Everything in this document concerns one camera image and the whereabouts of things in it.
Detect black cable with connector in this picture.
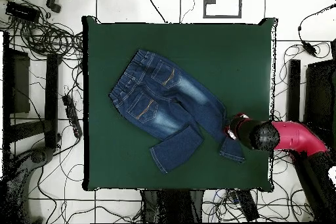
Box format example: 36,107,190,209
297,1,336,43

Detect grey rectangular floor frame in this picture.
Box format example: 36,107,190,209
202,0,243,19

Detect blue denim jeans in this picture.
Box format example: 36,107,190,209
108,49,246,175

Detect black cable tangle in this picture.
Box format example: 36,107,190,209
0,0,85,62
268,110,318,222

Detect grey tripod foot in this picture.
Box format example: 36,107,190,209
5,146,56,223

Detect dark flat panel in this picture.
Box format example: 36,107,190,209
304,59,336,130
10,49,31,114

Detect black metal frame stand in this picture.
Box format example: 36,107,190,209
285,58,336,130
2,31,62,156

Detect dark green tablecloth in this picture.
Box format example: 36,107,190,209
81,16,279,192

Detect black rectangular device box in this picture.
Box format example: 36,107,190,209
5,1,41,22

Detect long black power strip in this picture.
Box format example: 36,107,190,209
234,189,261,222

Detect thin black floor cable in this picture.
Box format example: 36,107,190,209
179,0,196,23

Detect black power adapter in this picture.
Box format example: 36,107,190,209
301,40,319,57

